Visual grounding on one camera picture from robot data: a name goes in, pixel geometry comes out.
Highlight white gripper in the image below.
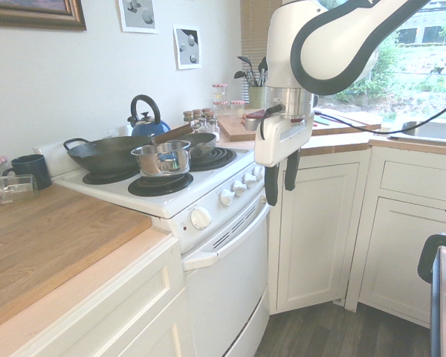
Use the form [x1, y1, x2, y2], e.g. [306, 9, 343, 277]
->
[254, 110, 315, 207]

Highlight large white oven knob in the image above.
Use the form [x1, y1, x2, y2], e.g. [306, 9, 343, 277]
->
[190, 208, 213, 230]

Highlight round metal tin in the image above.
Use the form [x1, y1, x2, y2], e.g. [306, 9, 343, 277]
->
[243, 116, 265, 132]

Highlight white corner cabinet door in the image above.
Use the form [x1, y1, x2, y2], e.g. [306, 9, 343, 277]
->
[268, 147, 372, 318]

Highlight wooden cutting board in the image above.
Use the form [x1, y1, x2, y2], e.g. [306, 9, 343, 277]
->
[216, 109, 382, 143]

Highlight black coil burner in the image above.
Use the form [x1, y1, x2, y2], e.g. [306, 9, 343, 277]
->
[127, 172, 195, 197]
[188, 146, 239, 173]
[82, 167, 139, 186]

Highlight green utensil crock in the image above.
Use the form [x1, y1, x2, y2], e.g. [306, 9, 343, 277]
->
[248, 86, 268, 110]

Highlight cork-topped spice jars cluster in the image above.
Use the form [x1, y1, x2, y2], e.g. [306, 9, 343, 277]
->
[182, 107, 221, 135]

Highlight tall jar with checkered lid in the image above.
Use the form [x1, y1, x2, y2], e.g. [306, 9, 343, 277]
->
[212, 83, 228, 103]

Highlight black kitchen utensils bunch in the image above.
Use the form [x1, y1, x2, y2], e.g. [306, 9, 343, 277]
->
[233, 55, 271, 89]

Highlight white electric stove body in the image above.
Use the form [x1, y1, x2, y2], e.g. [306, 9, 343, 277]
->
[32, 126, 267, 254]

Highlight shiny steel saucepan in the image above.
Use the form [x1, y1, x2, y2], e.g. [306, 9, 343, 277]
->
[130, 141, 192, 177]

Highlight white sink cabinet door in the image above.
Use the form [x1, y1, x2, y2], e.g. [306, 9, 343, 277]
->
[356, 196, 446, 329]

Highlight white cabinet drawer front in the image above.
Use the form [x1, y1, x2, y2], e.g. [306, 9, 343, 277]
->
[380, 158, 446, 199]

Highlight wooden window blinds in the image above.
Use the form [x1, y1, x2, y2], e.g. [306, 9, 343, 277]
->
[239, 0, 284, 109]

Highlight stainless steel sink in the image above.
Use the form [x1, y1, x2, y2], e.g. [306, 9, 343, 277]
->
[387, 120, 446, 145]

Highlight small grey shapes print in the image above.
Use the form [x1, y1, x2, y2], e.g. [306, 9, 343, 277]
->
[172, 24, 203, 71]

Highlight white base cabinet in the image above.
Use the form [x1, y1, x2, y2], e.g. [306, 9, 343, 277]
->
[0, 234, 191, 357]

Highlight large grey shapes print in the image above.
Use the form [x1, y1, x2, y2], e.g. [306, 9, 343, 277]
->
[117, 0, 160, 35]

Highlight large wooden countertop board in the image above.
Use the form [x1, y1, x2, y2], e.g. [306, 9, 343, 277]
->
[0, 183, 154, 335]

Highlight dark blue mug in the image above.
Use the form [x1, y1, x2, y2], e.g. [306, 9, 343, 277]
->
[1, 153, 54, 191]

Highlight clear glass jar without lid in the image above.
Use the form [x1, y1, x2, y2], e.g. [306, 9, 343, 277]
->
[0, 173, 39, 207]

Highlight gold framed painting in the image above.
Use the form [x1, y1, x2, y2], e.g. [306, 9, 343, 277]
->
[0, 0, 88, 32]

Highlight dark skillet with wooden handle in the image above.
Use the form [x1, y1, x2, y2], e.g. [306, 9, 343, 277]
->
[149, 123, 219, 160]

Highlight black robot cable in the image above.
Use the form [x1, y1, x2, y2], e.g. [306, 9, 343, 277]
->
[259, 97, 446, 141]

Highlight white oven door with handle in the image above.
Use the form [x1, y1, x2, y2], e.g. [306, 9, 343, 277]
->
[181, 193, 272, 357]

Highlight blue kettle with black handle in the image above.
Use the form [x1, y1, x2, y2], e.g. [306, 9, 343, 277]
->
[126, 94, 172, 139]

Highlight black two-handled wok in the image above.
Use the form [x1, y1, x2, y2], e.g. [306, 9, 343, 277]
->
[62, 135, 154, 176]

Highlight black cart frame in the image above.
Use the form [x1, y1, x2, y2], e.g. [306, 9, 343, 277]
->
[417, 233, 446, 357]

